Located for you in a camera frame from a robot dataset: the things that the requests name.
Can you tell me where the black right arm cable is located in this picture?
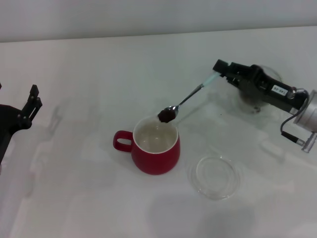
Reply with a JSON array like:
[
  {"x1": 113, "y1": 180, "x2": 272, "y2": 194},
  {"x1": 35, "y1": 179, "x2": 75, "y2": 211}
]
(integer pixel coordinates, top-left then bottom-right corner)
[{"x1": 280, "y1": 87, "x2": 312, "y2": 144}]

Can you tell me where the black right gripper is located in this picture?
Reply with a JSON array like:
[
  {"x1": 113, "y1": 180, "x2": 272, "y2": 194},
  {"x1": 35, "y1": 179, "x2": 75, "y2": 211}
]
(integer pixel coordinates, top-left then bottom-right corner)
[{"x1": 212, "y1": 59, "x2": 309, "y2": 115}]

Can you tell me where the small coffee bean portion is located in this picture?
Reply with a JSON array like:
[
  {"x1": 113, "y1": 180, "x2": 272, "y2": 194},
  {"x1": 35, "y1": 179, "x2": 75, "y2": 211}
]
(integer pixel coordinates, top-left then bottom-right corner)
[{"x1": 158, "y1": 110, "x2": 177, "y2": 123}]

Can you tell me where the small clear glass dish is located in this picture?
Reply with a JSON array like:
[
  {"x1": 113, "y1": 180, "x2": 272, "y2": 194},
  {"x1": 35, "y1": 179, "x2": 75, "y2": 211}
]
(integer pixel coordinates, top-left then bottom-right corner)
[{"x1": 190, "y1": 154, "x2": 241, "y2": 201}]

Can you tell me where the steel spoon with blue handle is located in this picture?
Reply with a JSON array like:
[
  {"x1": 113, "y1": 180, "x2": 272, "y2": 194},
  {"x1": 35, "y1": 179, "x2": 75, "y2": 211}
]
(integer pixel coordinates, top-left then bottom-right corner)
[{"x1": 158, "y1": 71, "x2": 221, "y2": 123}]

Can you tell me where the red ceramic mug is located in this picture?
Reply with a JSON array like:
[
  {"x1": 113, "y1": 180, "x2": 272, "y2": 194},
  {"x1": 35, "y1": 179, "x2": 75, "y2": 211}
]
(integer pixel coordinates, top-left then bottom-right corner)
[{"x1": 113, "y1": 114, "x2": 181, "y2": 176}]

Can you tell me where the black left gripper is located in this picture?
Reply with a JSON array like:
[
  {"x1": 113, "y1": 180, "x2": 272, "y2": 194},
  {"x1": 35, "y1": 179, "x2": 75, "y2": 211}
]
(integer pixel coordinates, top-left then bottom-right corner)
[{"x1": 0, "y1": 84, "x2": 43, "y2": 164}]

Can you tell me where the clear glass saucer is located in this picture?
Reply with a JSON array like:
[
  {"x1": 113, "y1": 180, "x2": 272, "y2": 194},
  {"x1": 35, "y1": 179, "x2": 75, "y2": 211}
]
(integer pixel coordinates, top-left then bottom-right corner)
[{"x1": 227, "y1": 85, "x2": 275, "y2": 119}]

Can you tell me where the clear glass cup with handle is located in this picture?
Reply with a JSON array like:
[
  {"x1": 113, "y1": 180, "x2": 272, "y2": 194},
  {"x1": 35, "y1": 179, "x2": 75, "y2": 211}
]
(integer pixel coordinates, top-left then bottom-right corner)
[{"x1": 236, "y1": 64, "x2": 284, "y2": 115}]

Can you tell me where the coffee bean pile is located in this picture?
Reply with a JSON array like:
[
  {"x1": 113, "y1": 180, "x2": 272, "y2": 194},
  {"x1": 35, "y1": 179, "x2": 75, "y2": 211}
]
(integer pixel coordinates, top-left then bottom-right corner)
[{"x1": 241, "y1": 94, "x2": 261, "y2": 111}]

